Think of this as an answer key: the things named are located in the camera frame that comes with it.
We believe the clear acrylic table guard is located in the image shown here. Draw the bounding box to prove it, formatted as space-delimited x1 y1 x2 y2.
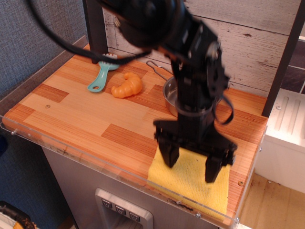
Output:
2 111 267 229

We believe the orange plastic croissant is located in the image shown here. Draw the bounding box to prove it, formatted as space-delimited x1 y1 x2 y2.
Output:
111 72 142 98

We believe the dark left shelf post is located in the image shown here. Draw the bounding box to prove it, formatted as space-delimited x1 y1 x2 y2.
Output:
82 0 108 54

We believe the yellow cloth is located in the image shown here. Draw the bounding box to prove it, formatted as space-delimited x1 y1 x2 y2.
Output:
148 148 230 220

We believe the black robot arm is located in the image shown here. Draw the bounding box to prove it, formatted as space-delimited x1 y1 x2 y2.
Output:
100 0 237 183

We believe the orange object bottom left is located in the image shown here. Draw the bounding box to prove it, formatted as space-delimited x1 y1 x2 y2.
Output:
12 220 37 229

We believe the dark right shelf post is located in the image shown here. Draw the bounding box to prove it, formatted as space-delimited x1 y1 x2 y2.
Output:
261 0 305 117

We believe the dark shelf post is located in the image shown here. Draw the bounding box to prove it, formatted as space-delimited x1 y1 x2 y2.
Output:
82 0 108 54
261 0 305 117

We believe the teal plastic spatula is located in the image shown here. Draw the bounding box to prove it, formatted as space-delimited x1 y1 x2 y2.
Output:
87 61 119 93

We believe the silver dispenser panel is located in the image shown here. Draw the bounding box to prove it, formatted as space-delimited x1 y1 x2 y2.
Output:
95 188 153 229

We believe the stainless steel pot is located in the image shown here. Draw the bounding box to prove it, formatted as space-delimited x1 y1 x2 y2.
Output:
145 60 228 116

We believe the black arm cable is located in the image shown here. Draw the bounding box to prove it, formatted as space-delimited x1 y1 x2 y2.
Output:
25 0 153 65

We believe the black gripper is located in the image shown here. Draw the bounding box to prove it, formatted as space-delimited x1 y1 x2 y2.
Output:
153 113 237 183

